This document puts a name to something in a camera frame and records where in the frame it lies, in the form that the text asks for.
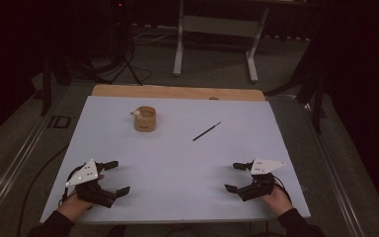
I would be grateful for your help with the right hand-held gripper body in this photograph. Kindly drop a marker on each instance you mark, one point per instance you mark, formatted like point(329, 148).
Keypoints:
point(260, 186)

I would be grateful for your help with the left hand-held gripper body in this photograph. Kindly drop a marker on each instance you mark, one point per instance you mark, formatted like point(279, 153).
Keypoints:
point(89, 192)

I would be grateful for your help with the thin black pen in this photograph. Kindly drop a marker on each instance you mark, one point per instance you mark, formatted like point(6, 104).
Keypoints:
point(206, 131)

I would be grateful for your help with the tan bear pen holder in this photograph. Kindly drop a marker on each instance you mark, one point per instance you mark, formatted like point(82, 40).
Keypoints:
point(145, 123)

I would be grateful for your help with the person's left hand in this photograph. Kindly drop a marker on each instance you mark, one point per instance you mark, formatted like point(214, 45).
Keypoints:
point(72, 207)

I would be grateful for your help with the person's right hand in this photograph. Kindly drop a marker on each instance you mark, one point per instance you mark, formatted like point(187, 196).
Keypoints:
point(278, 202)

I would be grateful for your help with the wooden table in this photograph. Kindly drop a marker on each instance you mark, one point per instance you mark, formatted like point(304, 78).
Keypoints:
point(164, 92)

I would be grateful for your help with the black metal stand leg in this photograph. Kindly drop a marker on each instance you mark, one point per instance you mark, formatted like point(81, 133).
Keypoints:
point(318, 102)
point(46, 85)

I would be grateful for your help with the black tripod stand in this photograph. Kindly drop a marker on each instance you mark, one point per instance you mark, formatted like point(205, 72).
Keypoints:
point(121, 33)

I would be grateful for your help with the metal floor rail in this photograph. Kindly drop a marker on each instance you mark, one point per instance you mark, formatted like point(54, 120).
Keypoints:
point(16, 163)
point(335, 177)

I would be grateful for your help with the grey metal desk frame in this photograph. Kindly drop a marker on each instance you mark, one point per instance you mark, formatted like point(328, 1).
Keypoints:
point(217, 25)

